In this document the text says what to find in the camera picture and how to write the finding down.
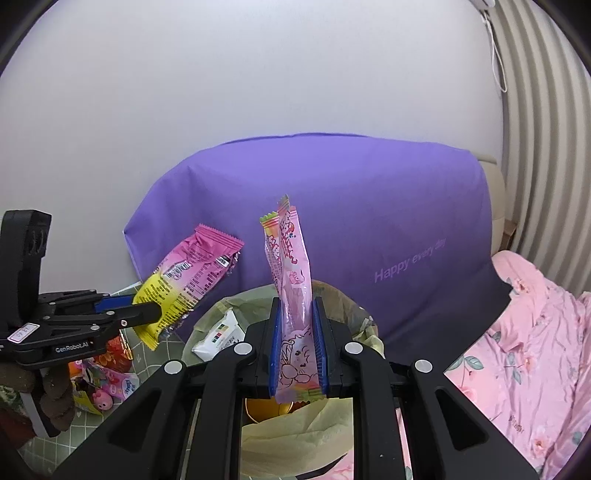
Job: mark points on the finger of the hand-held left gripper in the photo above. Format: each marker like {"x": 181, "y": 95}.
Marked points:
{"x": 115, "y": 303}
{"x": 134, "y": 316}

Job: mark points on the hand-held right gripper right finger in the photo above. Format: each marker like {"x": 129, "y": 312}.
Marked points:
{"x": 319, "y": 350}

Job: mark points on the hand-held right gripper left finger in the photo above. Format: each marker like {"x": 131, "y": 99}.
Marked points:
{"x": 275, "y": 350}

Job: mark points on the pink and yellow snack wrapper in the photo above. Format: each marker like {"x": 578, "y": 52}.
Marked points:
{"x": 184, "y": 281}

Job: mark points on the bin with green liner bag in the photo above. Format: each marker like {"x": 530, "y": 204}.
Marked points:
{"x": 212, "y": 318}

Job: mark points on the pink cartoon candy wrapper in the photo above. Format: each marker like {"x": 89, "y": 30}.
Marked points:
{"x": 291, "y": 258}

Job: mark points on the person's left hand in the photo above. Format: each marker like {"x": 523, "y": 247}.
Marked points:
{"x": 57, "y": 397}

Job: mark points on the red and orange snack wrapper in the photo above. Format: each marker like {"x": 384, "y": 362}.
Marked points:
{"x": 119, "y": 355}

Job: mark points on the green checked tablecloth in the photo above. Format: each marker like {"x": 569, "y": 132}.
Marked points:
{"x": 166, "y": 350}

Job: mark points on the white snack packet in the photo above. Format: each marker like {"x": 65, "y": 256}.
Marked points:
{"x": 219, "y": 334}

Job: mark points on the yellow round object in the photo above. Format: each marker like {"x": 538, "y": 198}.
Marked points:
{"x": 265, "y": 410}

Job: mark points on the colourful cartoon snack wrapper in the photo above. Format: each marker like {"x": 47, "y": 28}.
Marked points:
{"x": 122, "y": 385}

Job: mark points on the pink caterpillar toy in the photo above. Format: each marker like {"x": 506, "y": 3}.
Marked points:
{"x": 104, "y": 399}

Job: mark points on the purple cloth cover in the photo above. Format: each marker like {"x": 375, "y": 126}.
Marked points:
{"x": 369, "y": 207}

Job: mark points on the pink floral blanket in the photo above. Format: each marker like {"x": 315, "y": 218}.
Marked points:
{"x": 531, "y": 360}

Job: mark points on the beige pleated curtain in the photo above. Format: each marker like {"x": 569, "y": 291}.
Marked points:
{"x": 549, "y": 138}

